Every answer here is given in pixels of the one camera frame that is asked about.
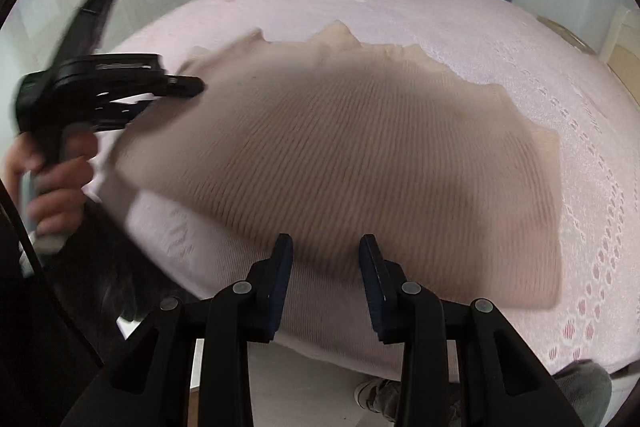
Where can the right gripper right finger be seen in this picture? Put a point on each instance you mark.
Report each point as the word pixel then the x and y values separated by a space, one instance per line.
pixel 400 310

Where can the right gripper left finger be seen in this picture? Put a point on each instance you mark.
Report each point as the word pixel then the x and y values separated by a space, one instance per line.
pixel 251 309

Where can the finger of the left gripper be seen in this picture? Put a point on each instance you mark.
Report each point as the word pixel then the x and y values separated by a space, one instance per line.
pixel 181 86
pixel 111 116

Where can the beige knit sweater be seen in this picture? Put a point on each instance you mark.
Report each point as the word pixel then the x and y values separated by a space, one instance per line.
pixel 331 139

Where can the black sleeve left forearm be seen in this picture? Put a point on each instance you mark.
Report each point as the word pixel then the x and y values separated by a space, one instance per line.
pixel 100 274

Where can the person's left hand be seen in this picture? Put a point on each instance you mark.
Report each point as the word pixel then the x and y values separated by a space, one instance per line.
pixel 58 208

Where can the white shoe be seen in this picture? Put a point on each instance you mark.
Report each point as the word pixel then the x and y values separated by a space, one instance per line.
pixel 379 396

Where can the person's grey trouser leg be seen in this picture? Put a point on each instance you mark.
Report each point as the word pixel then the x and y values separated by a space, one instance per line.
pixel 588 388

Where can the brown box beside bed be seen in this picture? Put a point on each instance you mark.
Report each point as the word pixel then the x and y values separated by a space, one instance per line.
pixel 567 35

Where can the cream and tan headboard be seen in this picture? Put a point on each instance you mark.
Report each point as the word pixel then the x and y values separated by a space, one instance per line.
pixel 621 49

